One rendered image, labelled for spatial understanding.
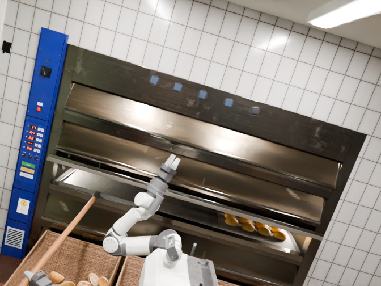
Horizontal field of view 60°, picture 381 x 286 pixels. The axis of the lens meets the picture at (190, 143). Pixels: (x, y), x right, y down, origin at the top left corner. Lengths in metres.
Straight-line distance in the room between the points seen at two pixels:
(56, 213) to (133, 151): 0.70
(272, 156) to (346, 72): 0.67
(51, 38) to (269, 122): 1.43
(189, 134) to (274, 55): 0.71
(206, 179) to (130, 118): 0.63
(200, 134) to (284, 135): 0.53
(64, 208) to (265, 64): 1.63
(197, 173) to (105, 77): 0.84
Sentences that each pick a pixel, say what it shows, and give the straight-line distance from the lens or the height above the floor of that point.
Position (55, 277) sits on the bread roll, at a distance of 2.49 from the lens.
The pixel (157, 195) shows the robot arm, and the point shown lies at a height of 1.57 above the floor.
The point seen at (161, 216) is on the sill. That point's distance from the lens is 2.29.
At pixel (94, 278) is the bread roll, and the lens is 2.46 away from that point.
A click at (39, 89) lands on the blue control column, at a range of 2.27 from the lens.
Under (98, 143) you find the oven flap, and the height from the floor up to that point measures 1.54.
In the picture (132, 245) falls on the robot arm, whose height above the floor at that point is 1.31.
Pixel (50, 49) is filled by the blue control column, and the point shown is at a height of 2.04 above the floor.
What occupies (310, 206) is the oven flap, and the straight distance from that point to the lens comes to 2.36.
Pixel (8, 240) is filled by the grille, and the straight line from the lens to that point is 2.69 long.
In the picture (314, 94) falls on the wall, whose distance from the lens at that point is 2.17.
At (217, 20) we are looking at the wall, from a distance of 2.08.
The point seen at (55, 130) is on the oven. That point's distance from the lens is 2.30.
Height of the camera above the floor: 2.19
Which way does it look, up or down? 13 degrees down
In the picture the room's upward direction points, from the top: 17 degrees clockwise
